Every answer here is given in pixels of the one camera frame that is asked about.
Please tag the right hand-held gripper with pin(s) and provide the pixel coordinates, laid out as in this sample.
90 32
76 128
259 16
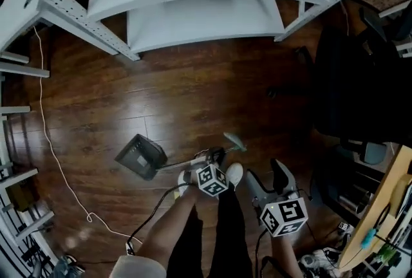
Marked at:
283 215

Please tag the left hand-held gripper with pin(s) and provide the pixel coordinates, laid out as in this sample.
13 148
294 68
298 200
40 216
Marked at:
212 181

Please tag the person's left forearm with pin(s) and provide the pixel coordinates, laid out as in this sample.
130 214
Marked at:
170 225

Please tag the person's right forearm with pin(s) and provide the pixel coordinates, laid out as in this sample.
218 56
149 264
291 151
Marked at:
284 254

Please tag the dark wooden floor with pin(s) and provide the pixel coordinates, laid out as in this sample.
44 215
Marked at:
199 93

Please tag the person's white right shoe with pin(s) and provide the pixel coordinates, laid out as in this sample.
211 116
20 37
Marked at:
234 173

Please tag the person's white shoe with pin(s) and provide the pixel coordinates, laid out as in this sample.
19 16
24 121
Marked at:
234 173
184 181

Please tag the person's white left shoe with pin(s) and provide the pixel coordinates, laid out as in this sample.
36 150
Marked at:
184 181

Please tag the person's black trousers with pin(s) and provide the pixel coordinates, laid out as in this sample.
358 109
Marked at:
222 238

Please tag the light wooden desk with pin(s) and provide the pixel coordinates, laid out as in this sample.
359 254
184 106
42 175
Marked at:
370 215

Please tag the turquoise brush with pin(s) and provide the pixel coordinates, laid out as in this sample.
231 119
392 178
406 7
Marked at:
368 238

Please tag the black office chair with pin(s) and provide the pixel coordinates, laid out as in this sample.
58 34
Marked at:
357 83

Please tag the person's white shirt sleeve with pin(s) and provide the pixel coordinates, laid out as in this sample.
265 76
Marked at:
138 267

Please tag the grey perforated metal rack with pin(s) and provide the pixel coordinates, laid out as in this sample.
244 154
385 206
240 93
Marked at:
64 3

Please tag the grey metal shelf frame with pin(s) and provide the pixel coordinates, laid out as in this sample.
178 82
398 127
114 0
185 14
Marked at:
19 180

